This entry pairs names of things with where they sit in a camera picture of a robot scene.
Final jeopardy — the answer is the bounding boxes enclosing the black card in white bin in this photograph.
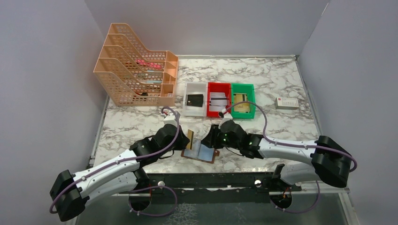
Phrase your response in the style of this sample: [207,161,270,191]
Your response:
[186,94,204,107]

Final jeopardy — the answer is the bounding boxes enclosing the pink item in organizer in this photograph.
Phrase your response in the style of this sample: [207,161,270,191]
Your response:
[135,60,162,70]

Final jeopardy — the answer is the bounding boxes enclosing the peach plastic file organizer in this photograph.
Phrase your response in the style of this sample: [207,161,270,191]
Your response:
[93,23,179,106]

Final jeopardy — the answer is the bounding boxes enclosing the brown leather card holder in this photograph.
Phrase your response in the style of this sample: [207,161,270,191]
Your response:
[181,139,220,164]

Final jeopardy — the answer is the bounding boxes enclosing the small white card box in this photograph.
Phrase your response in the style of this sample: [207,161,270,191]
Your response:
[275,97,299,110]

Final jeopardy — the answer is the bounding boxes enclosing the green plastic bin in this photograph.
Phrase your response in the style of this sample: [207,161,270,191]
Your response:
[231,83,255,119]

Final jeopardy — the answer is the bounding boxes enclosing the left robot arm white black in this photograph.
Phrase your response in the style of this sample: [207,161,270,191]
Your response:
[49,124,190,222]

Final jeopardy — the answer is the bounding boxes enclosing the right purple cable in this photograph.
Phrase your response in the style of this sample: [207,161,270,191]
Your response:
[218,101,358,173]

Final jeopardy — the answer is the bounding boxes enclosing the red plastic bin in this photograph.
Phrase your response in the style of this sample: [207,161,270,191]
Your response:
[206,82,232,118]

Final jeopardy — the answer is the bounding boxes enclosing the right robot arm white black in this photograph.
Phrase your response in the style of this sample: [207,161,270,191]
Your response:
[201,120,356,188]

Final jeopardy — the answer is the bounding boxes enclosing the black mounting rail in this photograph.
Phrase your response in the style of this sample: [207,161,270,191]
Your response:
[127,172,301,207]

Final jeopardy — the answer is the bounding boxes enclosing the gold cards in green bin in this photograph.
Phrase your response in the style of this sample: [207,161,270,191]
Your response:
[233,92,251,113]

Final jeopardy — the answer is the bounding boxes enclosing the white plastic bin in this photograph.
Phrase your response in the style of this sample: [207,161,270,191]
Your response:
[183,82,208,117]

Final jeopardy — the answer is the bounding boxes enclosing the white cards in red bin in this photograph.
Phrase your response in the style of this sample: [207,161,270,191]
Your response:
[208,92,229,112]

